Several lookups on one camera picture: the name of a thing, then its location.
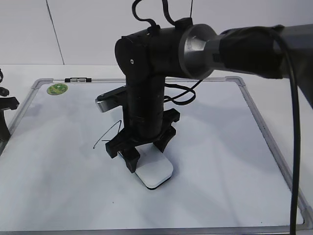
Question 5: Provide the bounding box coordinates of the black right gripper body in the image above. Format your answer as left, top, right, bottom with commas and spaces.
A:
106, 108, 180, 159

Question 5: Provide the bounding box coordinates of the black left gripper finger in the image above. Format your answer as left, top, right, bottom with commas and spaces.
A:
0, 110, 11, 141

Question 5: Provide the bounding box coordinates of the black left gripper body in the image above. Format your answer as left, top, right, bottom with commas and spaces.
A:
0, 87, 19, 111

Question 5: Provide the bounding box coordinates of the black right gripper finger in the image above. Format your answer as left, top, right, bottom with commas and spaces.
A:
120, 147, 140, 173
153, 127, 176, 153

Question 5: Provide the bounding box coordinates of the white eraser with black felt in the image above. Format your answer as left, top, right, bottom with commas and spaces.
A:
125, 143, 174, 190

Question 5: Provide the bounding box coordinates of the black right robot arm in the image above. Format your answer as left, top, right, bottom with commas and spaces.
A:
97, 18, 313, 172

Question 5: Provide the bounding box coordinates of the round green magnet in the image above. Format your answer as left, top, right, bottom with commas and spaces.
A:
47, 83, 68, 95

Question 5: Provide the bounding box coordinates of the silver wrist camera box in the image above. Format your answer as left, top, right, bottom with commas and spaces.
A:
95, 86, 127, 113

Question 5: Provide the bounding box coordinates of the white board with grey frame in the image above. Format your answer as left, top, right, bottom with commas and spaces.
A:
0, 76, 313, 235

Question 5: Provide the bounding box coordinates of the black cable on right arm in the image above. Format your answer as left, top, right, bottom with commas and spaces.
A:
132, 0, 301, 235

